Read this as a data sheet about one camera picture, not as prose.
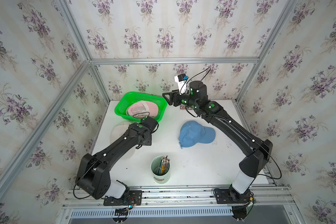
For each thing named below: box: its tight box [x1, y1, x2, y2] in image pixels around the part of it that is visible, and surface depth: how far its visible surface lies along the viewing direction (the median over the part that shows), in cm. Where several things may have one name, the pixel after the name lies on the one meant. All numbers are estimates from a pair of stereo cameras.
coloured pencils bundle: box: [157, 154, 171, 176], surface depth 72 cm
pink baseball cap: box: [126, 100, 159, 119], surface depth 113 cm
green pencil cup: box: [150, 155, 171, 185], surface depth 74 cm
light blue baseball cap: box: [178, 120, 216, 148], surface depth 92 cm
